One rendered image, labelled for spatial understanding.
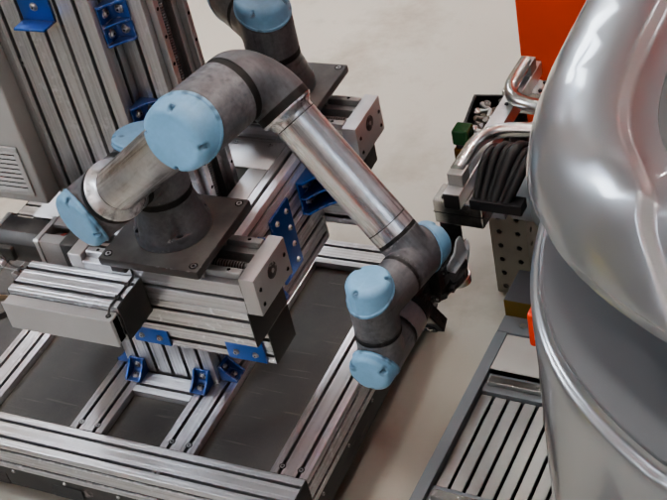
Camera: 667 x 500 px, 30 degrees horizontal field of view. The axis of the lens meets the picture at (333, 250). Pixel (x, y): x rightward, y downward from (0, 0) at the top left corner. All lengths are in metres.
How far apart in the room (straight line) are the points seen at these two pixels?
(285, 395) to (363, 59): 1.83
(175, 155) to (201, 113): 0.09
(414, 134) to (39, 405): 1.56
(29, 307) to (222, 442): 0.58
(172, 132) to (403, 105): 2.34
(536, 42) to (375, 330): 0.96
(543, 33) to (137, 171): 1.00
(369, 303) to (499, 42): 2.61
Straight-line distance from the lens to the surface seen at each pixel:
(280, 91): 1.93
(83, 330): 2.48
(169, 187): 2.31
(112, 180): 2.11
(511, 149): 2.04
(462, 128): 2.80
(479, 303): 3.32
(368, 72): 4.35
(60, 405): 3.08
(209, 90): 1.86
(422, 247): 1.97
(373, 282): 1.88
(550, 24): 2.64
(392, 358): 1.95
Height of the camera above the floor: 2.22
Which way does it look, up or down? 38 degrees down
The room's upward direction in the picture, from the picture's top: 13 degrees counter-clockwise
